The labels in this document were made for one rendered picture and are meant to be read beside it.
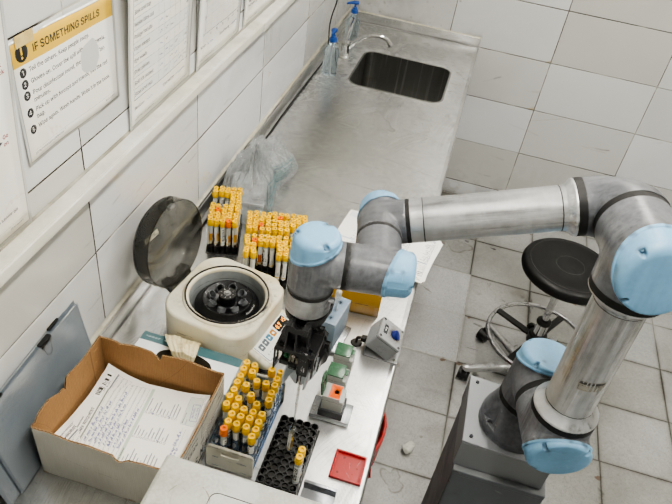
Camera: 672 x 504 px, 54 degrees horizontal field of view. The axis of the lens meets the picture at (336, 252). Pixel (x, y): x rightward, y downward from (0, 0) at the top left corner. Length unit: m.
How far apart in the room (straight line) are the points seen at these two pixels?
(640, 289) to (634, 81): 2.67
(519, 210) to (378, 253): 0.24
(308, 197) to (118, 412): 0.99
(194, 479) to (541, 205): 0.68
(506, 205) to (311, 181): 1.20
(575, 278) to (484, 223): 1.42
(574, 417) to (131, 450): 0.82
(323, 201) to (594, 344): 1.20
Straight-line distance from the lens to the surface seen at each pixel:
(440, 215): 1.07
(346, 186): 2.19
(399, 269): 0.98
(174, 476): 1.07
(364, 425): 1.51
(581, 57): 3.54
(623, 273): 0.98
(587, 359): 1.13
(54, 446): 1.36
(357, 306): 1.72
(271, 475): 1.40
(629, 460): 2.90
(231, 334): 1.49
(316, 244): 0.95
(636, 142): 3.76
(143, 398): 1.46
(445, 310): 3.12
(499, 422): 1.44
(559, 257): 2.54
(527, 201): 1.09
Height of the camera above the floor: 2.09
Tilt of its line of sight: 39 degrees down
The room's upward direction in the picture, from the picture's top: 9 degrees clockwise
